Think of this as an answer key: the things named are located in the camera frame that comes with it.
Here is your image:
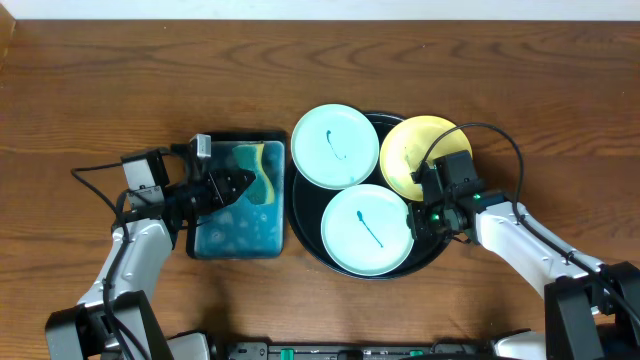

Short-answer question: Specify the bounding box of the mint plate top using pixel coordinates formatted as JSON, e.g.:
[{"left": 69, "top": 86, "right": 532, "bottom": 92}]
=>
[{"left": 291, "top": 104, "right": 380, "bottom": 190}]

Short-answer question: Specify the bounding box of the mint plate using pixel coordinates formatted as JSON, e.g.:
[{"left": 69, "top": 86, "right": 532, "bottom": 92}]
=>
[
  {"left": 291, "top": 104, "right": 380, "bottom": 190},
  {"left": 320, "top": 184, "right": 414, "bottom": 278}
]

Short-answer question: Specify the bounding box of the round black tray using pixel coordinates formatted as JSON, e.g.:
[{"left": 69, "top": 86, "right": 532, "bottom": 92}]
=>
[{"left": 285, "top": 112, "right": 448, "bottom": 279}]

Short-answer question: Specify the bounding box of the black tub of soapy water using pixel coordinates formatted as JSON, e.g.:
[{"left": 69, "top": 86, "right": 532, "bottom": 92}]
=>
[{"left": 186, "top": 131, "right": 286, "bottom": 260}]

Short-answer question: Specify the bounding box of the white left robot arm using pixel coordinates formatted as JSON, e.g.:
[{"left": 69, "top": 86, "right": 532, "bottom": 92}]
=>
[{"left": 45, "top": 144, "right": 256, "bottom": 359}]

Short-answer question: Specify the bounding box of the yellow plate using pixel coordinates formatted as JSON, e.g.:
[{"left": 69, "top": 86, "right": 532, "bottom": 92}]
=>
[{"left": 379, "top": 115, "right": 455, "bottom": 201}]

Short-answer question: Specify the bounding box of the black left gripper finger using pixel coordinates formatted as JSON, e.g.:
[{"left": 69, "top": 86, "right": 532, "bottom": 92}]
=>
[
  {"left": 208, "top": 168, "right": 256, "bottom": 188},
  {"left": 213, "top": 179, "right": 254, "bottom": 206}
]

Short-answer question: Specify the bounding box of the mint plate bottom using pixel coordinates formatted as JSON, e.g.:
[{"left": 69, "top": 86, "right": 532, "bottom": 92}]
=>
[{"left": 320, "top": 184, "right": 414, "bottom": 278}]

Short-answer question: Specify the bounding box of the green yellow scrub sponge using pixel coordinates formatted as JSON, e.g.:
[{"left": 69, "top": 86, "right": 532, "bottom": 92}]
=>
[{"left": 232, "top": 143, "right": 275, "bottom": 205}]

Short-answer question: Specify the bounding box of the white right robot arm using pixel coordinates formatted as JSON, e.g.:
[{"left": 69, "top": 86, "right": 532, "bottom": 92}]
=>
[{"left": 288, "top": 158, "right": 639, "bottom": 359}]

